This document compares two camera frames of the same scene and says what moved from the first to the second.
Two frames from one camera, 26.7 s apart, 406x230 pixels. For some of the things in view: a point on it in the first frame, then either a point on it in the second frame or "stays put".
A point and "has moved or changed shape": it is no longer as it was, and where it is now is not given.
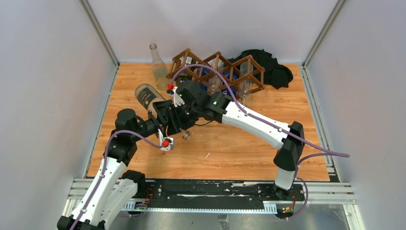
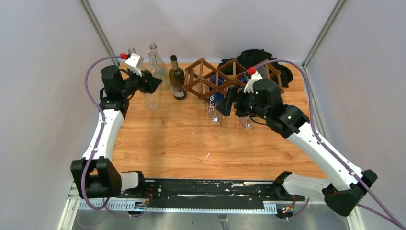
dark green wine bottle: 185,75 has moved or changed shape
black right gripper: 174,123 to 233,95
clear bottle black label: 147,97 to 131,50
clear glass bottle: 160,69 stays put
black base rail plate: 215,193 stays put
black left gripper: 160,108 to 151,84
